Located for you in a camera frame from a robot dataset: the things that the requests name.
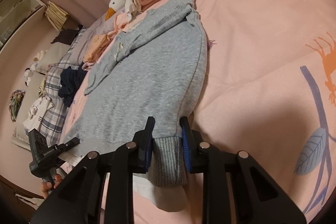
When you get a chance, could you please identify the plaid blue grey pillow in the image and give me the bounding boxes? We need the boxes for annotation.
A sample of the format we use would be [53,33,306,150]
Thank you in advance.
[23,28,87,148]

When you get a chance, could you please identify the colourful woven wall ornament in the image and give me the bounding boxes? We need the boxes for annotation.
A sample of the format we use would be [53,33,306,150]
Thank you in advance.
[8,89,26,122]

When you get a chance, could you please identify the dark navy crumpled garment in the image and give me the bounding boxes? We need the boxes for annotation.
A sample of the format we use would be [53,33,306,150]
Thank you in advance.
[58,63,87,107]

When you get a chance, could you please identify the yellow pleated fabric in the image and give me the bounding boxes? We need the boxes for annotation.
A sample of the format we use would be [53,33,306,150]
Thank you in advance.
[45,1,69,31]

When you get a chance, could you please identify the beige headboard cushion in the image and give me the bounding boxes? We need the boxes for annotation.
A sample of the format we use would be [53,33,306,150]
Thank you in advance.
[11,42,70,151]

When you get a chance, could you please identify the white printed garment on pillow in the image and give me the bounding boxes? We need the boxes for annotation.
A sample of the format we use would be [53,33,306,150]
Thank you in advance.
[23,96,54,132]

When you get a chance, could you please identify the orange folded small clothes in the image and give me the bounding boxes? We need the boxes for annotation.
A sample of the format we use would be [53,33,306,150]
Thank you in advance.
[81,32,114,71]

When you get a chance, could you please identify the grey New York sweatshirt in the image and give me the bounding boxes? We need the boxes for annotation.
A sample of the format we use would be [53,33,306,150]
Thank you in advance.
[64,0,207,187]

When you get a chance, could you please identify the small plush toys on headboard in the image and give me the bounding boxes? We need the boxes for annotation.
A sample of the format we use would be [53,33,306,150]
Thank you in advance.
[23,50,47,86]

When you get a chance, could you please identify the person's left hand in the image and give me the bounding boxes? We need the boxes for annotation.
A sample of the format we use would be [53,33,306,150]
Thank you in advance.
[41,174,63,199]

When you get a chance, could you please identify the pink floral duvet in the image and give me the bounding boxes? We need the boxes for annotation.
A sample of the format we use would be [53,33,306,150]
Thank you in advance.
[59,0,336,224]

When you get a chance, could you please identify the dark brown cloth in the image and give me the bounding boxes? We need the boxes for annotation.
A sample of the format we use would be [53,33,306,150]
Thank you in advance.
[51,24,83,46]

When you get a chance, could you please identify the white wall shelf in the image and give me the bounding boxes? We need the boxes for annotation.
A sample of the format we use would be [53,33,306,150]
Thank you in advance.
[1,0,46,48]

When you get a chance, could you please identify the lilac grey bed sheet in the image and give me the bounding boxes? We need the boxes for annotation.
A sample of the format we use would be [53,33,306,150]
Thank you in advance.
[56,12,120,68]

